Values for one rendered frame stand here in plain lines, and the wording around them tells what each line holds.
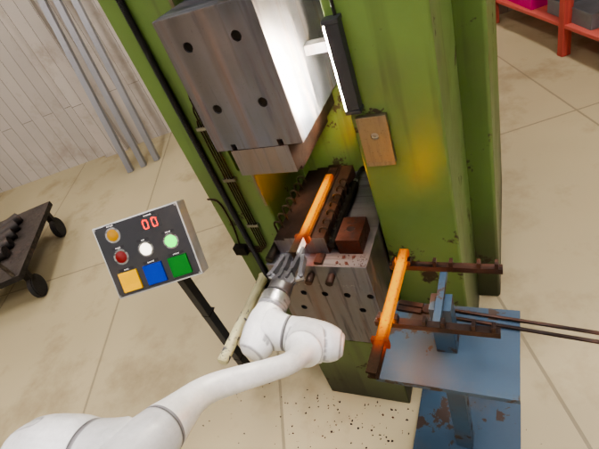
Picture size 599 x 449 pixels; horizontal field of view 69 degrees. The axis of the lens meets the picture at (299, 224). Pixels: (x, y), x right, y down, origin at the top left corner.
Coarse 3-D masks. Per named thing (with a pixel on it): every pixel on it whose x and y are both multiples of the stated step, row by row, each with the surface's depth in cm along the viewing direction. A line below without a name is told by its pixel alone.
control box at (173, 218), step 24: (144, 216) 157; (168, 216) 157; (96, 240) 160; (120, 240) 159; (144, 240) 159; (192, 240) 159; (120, 264) 161; (144, 264) 160; (192, 264) 159; (120, 288) 162; (144, 288) 162
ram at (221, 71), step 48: (192, 0) 118; (240, 0) 100; (288, 0) 116; (192, 48) 114; (240, 48) 109; (288, 48) 115; (192, 96) 124; (240, 96) 119; (288, 96) 115; (240, 144) 131
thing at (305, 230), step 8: (328, 176) 172; (328, 184) 169; (320, 192) 165; (320, 200) 161; (312, 208) 159; (312, 216) 156; (304, 224) 154; (312, 224) 155; (304, 232) 151; (296, 240) 147; (296, 248) 144
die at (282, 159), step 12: (324, 108) 150; (324, 120) 150; (312, 132) 141; (288, 144) 125; (300, 144) 133; (240, 156) 134; (252, 156) 132; (264, 156) 131; (276, 156) 129; (288, 156) 128; (300, 156) 133; (240, 168) 138; (252, 168) 136; (264, 168) 134; (276, 168) 133; (288, 168) 131
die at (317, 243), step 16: (320, 176) 177; (336, 176) 172; (352, 176) 175; (304, 192) 174; (336, 192) 165; (304, 208) 164; (320, 208) 159; (336, 208) 159; (288, 224) 161; (320, 224) 153; (288, 240) 154; (320, 240) 149
